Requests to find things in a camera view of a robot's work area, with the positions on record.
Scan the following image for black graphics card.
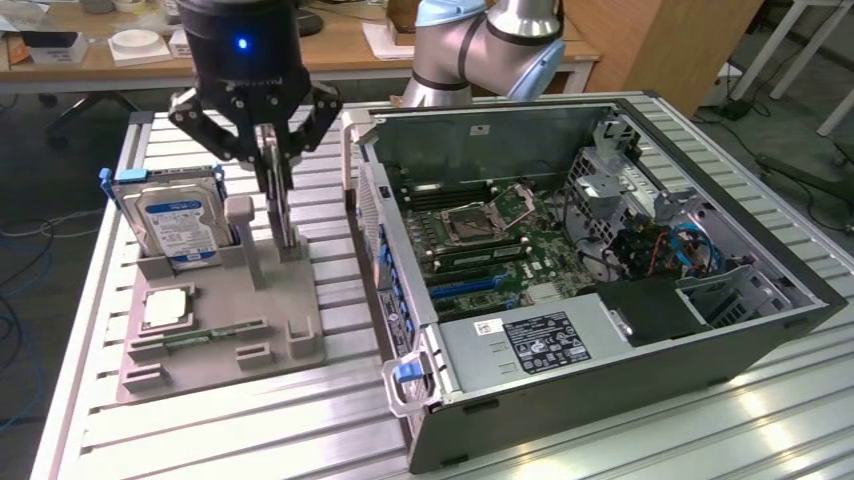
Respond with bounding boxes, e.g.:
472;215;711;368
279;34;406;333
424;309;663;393
255;123;300;251

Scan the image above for black floor stand base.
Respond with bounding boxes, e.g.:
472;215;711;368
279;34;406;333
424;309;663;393
757;144;854;201

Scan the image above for wooden desk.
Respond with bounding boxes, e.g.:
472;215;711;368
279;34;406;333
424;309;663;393
0;0;602;96

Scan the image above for silver CPU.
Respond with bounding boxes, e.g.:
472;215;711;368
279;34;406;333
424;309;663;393
143;289;190;329

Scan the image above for wooden cabinet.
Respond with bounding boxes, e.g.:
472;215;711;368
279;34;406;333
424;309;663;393
566;0;766;116

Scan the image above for white labelled box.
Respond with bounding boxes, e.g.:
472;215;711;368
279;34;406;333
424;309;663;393
167;28;194;59

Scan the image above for blue expansion slot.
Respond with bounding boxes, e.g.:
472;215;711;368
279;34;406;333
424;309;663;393
426;277;499;301

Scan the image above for grey power supply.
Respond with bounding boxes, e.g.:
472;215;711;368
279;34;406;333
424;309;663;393
436;293;633;394

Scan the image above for white table frame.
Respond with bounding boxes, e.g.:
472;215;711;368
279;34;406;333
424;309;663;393
730;0;854;136

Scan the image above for brown cardboard box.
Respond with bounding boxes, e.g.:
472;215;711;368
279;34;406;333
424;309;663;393
386;0;422;34

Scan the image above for black fan shroud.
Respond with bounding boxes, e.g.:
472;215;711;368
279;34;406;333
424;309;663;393
597;277;713;349

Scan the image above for white papers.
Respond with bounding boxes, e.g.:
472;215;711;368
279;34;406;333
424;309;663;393
363;22;419;61

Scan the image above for blue wire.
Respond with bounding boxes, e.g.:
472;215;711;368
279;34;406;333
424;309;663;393
670;222;726;276

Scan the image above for green RAM stick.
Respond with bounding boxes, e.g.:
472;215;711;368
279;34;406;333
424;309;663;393
159;322;248;349

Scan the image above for CPU socket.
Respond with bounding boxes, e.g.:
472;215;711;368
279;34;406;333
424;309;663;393
443;202;502;246

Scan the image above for white box with black top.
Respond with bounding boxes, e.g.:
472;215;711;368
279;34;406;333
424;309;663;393
19;30;88;64

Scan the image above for white round holder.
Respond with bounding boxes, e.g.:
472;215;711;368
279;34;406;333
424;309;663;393
105;28;174;66

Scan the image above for metal disk bay cage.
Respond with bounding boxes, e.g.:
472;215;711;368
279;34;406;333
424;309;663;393
566;147;669;251

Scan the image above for black chair base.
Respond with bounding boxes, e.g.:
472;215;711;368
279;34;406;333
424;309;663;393
39;89;202;149

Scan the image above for black open PC case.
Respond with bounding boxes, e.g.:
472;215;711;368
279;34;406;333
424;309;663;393
339;97;850;475

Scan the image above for green motherboard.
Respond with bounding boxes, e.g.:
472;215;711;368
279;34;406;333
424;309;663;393
386;167;602;324

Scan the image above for blue floor cable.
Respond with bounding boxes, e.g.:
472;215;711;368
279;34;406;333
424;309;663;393
0;234;55;436

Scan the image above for grey parts rack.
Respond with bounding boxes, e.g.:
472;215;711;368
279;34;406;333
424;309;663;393
116;195;328;404

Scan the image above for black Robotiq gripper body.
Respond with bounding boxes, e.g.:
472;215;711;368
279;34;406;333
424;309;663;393
176;0;314;129

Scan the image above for hard disk in blue caddy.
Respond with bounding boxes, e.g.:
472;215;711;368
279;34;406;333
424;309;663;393
97;162;232;274

